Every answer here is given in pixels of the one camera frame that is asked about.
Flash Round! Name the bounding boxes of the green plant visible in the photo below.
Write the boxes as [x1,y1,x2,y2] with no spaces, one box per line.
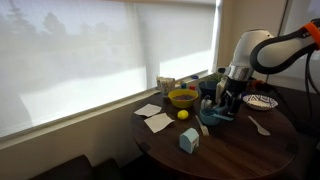
[206,73,223,82]

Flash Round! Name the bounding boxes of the glass jar with rice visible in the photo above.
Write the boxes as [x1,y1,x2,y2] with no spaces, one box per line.
[215,77,227,104]

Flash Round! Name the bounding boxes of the small blue house box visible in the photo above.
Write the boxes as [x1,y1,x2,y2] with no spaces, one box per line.
[179,128,199,154]

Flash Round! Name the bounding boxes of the white paper napkin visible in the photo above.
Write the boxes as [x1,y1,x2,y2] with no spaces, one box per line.
[135,104,161,117]
[144,113,173,133]

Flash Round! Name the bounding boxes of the blue toy block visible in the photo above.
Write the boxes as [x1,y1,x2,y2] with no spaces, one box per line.
[180,82,187,89]

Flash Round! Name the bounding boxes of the patterned paper cup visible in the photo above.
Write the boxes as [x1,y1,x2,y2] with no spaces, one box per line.
[156,77,175,97]

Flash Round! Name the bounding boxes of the blue bottle cap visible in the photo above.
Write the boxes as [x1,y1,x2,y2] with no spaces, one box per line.
[191,75,199,79]

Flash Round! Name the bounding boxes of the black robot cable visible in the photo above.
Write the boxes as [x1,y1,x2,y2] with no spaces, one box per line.
[248,49,320,128]

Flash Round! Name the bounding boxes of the patterned white plate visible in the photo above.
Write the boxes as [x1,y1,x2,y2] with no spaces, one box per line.
[243,94,278,111]

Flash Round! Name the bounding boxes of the small teal measuring cup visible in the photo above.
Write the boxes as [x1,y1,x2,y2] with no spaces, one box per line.
[209,113,234,121]

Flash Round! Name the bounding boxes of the yellow lemon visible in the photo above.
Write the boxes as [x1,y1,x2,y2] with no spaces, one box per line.
[177,110,189,120]

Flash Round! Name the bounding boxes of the white paper napkin far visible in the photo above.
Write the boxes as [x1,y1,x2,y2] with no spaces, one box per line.
[135,104,161,117]

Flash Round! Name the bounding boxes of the medium teal measuring cup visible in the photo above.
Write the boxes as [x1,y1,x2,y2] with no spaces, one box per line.
[201,106,228,116]

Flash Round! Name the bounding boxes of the small white bottle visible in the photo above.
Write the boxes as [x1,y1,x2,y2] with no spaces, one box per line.
[200,95,212,109]

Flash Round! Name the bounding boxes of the yellow bowl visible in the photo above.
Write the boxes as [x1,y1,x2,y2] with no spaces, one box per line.
[168,89,198,109]

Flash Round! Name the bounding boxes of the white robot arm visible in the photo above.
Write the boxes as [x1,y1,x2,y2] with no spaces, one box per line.
[218,19,320,115]

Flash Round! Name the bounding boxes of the white plastic spoon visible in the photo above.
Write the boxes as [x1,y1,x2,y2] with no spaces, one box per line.
[248,116,271,136]

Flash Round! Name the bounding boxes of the white plastic fork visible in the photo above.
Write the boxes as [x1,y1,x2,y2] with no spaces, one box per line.
[195,115,210,136]

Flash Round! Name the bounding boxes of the large teal measuring cup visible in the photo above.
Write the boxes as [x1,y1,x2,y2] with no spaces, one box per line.
[200,108,220,126]

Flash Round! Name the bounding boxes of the white paper napkin near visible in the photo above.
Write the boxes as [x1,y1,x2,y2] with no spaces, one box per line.
[144,113,173,133]

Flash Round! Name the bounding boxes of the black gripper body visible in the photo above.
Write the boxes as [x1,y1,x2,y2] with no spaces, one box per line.
[220,78,253,115]

